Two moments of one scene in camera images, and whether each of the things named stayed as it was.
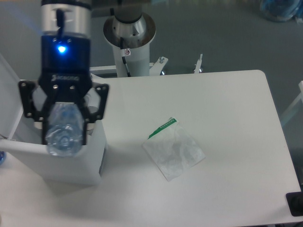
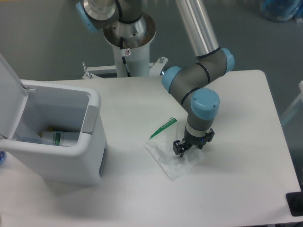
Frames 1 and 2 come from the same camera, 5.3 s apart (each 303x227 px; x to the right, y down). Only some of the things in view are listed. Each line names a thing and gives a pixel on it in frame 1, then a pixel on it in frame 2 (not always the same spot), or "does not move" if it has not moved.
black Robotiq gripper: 65,77 -> 180,147
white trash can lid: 10,105 does not move
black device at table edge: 295,202 does not move
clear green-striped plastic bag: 173,150 does not move
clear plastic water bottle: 64,129 -> 34,140
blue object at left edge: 3,157 does not move
